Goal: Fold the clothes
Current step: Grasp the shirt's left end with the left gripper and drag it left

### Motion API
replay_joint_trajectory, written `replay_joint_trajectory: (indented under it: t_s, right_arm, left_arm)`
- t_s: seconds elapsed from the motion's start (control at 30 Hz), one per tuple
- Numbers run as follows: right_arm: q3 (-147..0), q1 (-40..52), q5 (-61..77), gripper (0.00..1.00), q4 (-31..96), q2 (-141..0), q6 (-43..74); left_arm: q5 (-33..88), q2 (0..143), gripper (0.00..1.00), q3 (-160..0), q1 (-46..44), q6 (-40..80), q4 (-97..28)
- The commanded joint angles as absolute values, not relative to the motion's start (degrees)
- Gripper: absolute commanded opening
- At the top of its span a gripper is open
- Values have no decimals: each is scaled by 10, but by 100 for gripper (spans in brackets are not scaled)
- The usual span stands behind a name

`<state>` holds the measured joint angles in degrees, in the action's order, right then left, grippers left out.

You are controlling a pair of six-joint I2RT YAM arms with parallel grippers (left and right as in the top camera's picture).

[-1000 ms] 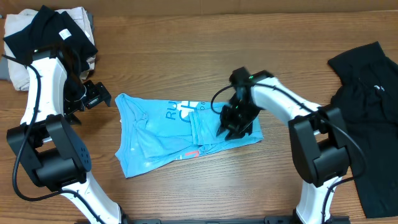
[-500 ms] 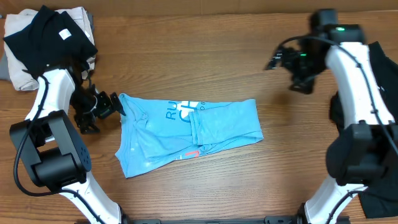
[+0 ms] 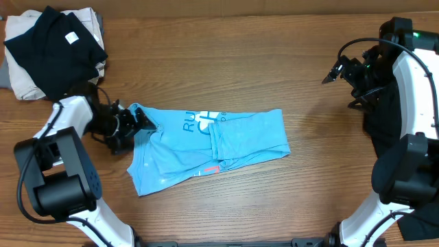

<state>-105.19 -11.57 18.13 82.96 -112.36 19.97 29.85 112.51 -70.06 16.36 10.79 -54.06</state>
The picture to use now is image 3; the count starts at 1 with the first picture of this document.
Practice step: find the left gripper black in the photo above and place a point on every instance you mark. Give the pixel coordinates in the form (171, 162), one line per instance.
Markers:
(130, 126)

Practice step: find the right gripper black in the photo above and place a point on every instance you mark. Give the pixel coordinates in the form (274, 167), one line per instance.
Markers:
(345, 71)

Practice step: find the light blue printed t-shirt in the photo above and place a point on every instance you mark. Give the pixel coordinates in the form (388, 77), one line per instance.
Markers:
(183, 144)

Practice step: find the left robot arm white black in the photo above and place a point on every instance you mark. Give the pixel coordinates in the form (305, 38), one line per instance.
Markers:
(58, 182)

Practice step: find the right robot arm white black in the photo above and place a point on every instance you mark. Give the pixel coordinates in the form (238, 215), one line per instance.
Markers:
(405, 178)

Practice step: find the black garment pile right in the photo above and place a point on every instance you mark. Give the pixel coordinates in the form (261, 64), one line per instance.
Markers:
(383, 125)

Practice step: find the black folded shirt on stack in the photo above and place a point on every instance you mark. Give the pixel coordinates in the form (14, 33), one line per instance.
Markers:
(58, 52)

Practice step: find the beige folded garment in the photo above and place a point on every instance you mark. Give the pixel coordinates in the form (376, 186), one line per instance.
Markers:
(16, 77)

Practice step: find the grey folded garment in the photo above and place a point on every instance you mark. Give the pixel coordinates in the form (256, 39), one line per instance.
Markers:
(4, 76)

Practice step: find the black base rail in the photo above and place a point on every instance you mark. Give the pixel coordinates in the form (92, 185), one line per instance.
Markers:
(236, 243)

